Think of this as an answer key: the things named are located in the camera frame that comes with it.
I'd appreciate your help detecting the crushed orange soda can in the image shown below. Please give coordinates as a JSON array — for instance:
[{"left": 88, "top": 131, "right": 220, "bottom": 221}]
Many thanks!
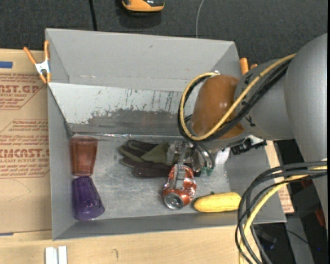
[{"left": 162, "top": 164, "right": 197, "bottom": 210}]

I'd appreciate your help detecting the dark brown and olive glove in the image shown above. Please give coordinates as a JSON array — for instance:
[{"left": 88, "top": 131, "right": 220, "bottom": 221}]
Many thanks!
[{"left": 118, "top": 139, "right": 177, "bottom": 179}]

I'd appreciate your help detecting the grey metal bin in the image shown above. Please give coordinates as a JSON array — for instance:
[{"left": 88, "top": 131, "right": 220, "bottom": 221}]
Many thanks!
[{"left": 45, "top": 28, "right": 287, "bottom": 241}]

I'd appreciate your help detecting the brown cardboard board red print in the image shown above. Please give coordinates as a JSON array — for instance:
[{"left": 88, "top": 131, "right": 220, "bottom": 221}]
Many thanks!
[{"left": 0, "top": 47, "right": 295, "bottom": 238}]

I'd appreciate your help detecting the brown translucent plastic cup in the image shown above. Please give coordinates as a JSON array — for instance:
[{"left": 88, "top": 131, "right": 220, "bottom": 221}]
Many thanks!
[{"left": 69, "top": 136, "right": 99, "bottom": 176}]

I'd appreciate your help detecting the black cylinder on white bracket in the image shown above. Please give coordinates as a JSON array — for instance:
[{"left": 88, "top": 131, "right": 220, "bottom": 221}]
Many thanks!
[{"left": 215, "top": 137, "right": 267, "bottom": 165}]

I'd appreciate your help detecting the yellow toy corn cob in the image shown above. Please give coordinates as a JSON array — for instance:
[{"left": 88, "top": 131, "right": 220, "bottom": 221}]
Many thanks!
[{"left": 192, "top": 191, "right": 243, "bottom": 213}]

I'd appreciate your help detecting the purple translucent plastic cup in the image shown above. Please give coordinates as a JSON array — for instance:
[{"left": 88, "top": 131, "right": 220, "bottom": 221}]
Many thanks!
[{"left": 71, "top": 175, "right": 106, "bottom": 221}]

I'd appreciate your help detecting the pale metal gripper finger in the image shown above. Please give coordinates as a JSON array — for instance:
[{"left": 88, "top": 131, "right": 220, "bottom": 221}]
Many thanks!
[
  {"left": 178, "top": 164, "right": 187, "bottom": 189},
  {"left": 172, "top": 164, "right": 180, "bottom": 188}
]

